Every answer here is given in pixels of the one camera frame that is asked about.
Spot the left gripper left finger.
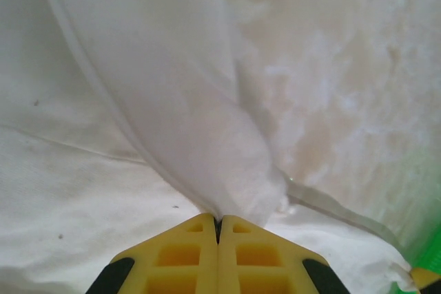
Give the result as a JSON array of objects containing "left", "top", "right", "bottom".
[{"left": 88, "top": 213, "right": 220, "bottom": 294}]

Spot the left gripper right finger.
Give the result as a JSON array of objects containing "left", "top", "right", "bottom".
[{"left": 217, "top": 213, "right": 351, "bottom": 294}]

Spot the green plastic basket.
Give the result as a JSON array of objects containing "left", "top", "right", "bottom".
[{"left": 396, "top": 149, "right": 441, "bottom": 294}]

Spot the white t-shirt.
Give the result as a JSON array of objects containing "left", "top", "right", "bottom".
[{"left": 0, "top": 0, "right": 414, "bottom": 294}]

